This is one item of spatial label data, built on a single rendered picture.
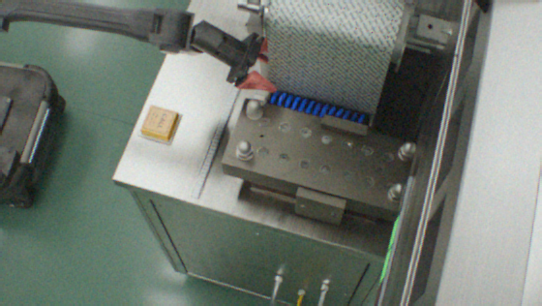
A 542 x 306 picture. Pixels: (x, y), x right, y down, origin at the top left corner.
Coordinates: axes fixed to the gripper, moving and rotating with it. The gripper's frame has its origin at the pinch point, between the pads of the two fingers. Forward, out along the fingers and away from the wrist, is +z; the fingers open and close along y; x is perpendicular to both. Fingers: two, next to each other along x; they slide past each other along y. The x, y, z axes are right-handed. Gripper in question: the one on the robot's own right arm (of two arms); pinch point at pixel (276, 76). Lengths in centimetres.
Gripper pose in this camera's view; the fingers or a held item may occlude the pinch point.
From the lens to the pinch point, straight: 136.4
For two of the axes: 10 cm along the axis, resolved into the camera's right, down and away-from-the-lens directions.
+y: -2.8, 8.8, -3.9
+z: 8.2, 4.3, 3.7
